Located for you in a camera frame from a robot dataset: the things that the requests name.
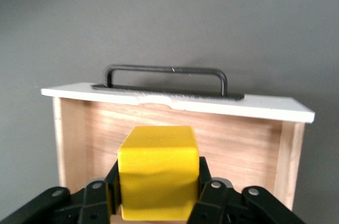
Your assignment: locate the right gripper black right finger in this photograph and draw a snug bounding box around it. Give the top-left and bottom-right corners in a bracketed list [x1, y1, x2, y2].
[189, 156, 234, 224]

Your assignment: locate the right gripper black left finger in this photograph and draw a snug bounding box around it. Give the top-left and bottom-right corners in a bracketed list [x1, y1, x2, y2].
[79, 158, 122, 224]

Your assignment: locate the white-fronted wooden drawer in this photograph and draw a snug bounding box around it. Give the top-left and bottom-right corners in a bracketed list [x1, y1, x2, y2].
[41, 83, 316, 224]

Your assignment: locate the yellow cube block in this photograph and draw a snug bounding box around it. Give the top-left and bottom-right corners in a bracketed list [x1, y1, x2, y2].
[117, 125, 200, 221]

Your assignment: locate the black metal drawer handle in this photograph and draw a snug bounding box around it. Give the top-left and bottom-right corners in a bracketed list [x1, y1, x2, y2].
[91, 64, 245, 101]

